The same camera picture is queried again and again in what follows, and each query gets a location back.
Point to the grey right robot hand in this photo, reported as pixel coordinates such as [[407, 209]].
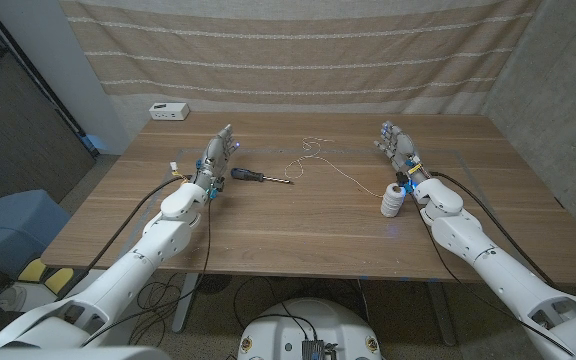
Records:
[[400, 147]]

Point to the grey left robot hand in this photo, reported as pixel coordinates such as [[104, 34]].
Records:
[[215, 155]]

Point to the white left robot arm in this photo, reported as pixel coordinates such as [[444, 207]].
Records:
[[158, 240]]

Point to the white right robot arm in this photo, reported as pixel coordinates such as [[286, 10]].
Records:
[[468, 235]]

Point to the white power strip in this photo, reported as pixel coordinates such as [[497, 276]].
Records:
[[169, 111]]

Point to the beige striped backdrop cloth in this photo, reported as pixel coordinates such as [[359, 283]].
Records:
[[288, 50]]

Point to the black round floor object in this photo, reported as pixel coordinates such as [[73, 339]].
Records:
[[214, 284]]

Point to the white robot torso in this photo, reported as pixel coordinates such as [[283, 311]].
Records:
[[288, 335]]

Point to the yellow floor pad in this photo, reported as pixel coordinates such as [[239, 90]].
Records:
[[32, 271], [59, 281]]

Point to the white sneaker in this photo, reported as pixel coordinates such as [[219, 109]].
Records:
[[13, 297]]

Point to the black door frame strip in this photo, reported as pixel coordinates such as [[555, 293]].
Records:
[[73, 122]]

